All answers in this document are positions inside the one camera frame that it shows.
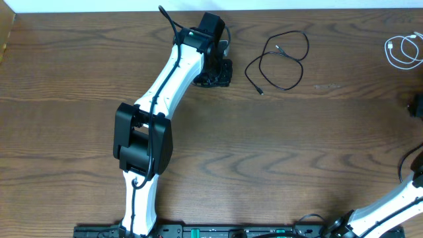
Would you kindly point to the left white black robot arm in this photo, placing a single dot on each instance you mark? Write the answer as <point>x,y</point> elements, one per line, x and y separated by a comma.
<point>143,138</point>

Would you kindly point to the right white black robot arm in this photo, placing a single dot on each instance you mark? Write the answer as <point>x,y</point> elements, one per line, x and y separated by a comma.
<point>402,203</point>

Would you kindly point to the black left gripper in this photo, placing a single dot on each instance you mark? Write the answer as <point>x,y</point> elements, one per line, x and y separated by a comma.
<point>225,80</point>

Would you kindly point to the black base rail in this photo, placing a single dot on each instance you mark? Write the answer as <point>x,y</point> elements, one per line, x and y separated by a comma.
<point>196,231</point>

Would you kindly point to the cardboard panel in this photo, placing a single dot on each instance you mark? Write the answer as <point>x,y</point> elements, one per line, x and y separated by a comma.
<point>7,18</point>

